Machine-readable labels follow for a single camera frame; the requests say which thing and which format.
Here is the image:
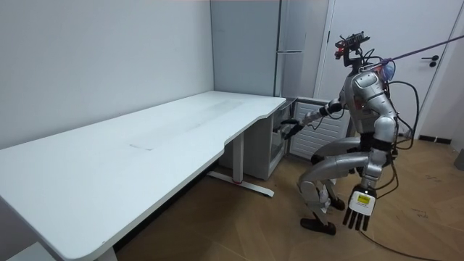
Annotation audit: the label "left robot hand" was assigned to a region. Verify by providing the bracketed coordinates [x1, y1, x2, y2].
[341, 185, 378, 232]

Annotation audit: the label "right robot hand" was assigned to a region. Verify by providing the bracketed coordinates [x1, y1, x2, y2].
[280, 118, 306, 141]

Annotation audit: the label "open fridge door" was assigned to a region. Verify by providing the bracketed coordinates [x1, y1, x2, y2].
[289, 96, 352, 161]

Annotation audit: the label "robot legs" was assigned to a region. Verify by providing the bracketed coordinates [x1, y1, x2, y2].
[297, 136, 368, 236]

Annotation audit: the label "robot body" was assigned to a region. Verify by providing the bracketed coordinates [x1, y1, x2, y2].
[333, 31, 421, 175]

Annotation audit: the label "grey fridge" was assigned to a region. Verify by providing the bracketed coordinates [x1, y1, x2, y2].
[210, 0, 330, 181]

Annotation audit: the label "grey bin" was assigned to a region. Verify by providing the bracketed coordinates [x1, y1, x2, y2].
[454, 147, 464, 172]

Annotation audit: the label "white room door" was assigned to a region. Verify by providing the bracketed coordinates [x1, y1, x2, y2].
[312, 0, 464, 139]

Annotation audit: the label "white desk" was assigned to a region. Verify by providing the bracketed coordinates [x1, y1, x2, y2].
[0, 90, 288, 261]

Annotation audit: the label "black floor cable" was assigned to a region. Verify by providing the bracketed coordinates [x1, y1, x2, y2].
[357, 229, 447, 261]

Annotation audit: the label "cable bundle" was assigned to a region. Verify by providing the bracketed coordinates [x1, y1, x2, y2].
[360, 34, 464, 73]

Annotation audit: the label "black door handle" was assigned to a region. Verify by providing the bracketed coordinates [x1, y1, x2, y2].
[420, 54, 440, 68]

